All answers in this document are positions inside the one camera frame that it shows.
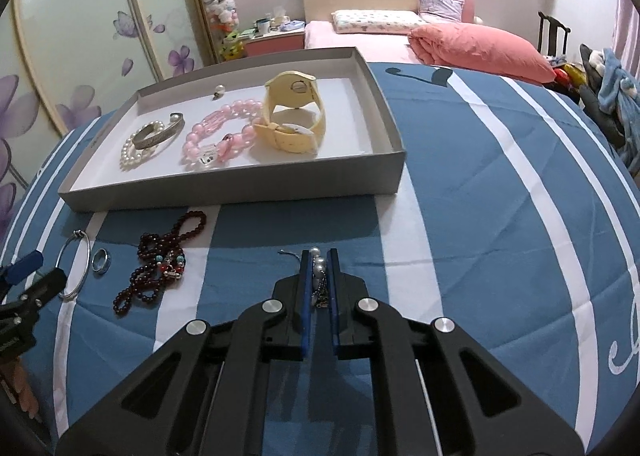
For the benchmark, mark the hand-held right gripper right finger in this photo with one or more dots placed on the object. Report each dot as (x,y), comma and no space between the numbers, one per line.
(334,296)

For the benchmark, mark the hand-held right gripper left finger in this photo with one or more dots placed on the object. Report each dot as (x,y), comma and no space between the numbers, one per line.
(305,296)

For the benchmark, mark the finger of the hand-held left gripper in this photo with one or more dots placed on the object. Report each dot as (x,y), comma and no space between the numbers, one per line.
(22,267)
(47,282)

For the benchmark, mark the grey cardboard tray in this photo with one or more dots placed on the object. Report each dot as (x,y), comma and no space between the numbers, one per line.
(225,186)

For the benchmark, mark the yellow wristwatch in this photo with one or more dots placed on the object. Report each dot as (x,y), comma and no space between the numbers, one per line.
(290,141)

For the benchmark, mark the pearl earring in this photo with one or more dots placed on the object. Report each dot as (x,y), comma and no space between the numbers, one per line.
(219,88)

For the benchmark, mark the person's left hand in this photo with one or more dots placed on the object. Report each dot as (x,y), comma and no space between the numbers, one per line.
(20,383)

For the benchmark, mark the thin silver hoop bangle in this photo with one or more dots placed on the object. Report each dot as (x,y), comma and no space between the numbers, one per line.
(78,235)

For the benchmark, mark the pink nightstand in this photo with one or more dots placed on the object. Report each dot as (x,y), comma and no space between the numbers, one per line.
(275,43)

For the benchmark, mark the flower print sliding wardrobe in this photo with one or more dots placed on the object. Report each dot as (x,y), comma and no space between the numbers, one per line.
(75,11)

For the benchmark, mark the white mug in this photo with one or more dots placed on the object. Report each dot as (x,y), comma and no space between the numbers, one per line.
(263,26)

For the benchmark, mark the white patterned pillow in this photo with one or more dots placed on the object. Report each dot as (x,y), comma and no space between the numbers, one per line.
(375,21)

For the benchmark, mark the pink pillow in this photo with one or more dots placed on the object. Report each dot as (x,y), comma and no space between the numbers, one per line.
(480,53)

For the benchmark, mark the stack of plush toys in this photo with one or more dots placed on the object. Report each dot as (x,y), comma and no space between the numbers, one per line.
(222,1)

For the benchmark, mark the lilac pillow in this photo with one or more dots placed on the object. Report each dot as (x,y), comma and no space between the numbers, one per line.
(440,6)

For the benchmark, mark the red and yellow toy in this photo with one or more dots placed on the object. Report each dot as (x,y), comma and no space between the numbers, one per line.
(565,76)

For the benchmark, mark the dark grey garment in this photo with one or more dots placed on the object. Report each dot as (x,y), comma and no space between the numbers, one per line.
(600,111)

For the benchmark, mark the dark wooden chair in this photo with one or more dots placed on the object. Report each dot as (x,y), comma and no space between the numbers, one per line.
(545,31)

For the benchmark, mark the light blue plush garment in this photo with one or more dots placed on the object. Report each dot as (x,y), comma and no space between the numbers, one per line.
(612,81)

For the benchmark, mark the pink curtain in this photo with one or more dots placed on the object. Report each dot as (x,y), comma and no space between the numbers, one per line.
(630,21)

